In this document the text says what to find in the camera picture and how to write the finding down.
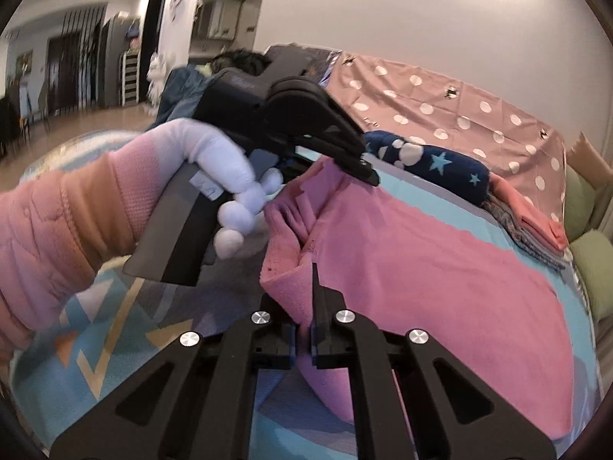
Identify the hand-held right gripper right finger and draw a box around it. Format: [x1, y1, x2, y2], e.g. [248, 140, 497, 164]
[310, 263, 556, 460]

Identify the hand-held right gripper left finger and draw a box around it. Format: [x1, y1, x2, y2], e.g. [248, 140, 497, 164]
[49, 292, 300, 460]

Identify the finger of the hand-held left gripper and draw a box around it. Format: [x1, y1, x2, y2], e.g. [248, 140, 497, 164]
[261, 77, 380, 187]

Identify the pink garment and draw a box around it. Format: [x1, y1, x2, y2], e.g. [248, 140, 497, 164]
[261, 156, 575, 442]

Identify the person's left forearm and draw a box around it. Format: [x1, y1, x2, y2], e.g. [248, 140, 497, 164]
[0, 141, 164, 353]

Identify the person's left hand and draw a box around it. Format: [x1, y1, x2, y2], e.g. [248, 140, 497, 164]
[146, 119, 285, 260]

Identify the dark cloth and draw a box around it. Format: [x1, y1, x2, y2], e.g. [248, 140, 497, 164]
[211, 49, 272, 77]

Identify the blue cloth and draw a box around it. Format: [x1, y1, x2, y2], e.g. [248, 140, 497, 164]
[158, 64, 216, 128]

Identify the white plush toy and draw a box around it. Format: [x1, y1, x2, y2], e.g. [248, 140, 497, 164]
[148, 52, 170, 106]

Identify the white drawer unit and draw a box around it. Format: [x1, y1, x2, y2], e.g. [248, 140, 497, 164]
[121, 50, 141, 106]

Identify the pink polka dot blanket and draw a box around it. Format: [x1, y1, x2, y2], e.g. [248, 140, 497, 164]
[326, 50, 568, 240]

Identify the blue geometric patterned blanket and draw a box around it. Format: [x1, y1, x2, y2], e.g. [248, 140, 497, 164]
[10, 129, 604, 460]

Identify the navy star print cloth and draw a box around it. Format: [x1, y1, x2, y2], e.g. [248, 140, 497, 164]
[366, 130, 490, 208]

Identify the dining chair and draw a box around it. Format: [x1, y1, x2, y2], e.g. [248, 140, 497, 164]
[19, 79, 51, 137]

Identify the grey patterned folded cloth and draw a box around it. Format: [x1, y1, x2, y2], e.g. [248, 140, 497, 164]
[481, 196, 572, 270]

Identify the coral folded cloth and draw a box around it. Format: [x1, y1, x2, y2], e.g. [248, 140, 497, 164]
[487, 172, 569, 251]

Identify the beige pillow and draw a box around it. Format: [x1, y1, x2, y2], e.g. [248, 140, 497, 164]
[567, 131, 605, 189]

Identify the green cushion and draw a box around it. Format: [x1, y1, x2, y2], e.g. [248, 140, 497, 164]
[564, 168, 595, 241]
[570, 232, 613, 319]

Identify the wall cabinet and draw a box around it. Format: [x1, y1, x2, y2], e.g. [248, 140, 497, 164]
[193, 0, 243, 42]

